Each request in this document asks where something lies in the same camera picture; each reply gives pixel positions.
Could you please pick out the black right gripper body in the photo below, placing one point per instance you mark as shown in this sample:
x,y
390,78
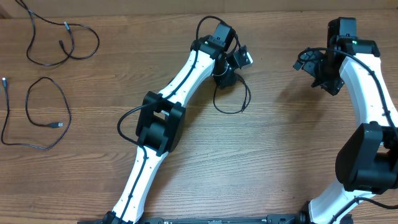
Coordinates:
x,y
330,78

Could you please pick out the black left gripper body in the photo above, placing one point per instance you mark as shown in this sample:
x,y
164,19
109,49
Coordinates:
x,y
224,76

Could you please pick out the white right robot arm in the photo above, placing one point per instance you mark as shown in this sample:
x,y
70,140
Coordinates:
x,y
367,164

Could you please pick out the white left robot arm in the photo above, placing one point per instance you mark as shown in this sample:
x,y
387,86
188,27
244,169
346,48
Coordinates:
x,y
162,115

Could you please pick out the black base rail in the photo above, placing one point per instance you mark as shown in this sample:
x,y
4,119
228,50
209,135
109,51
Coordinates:
x,y
270,219

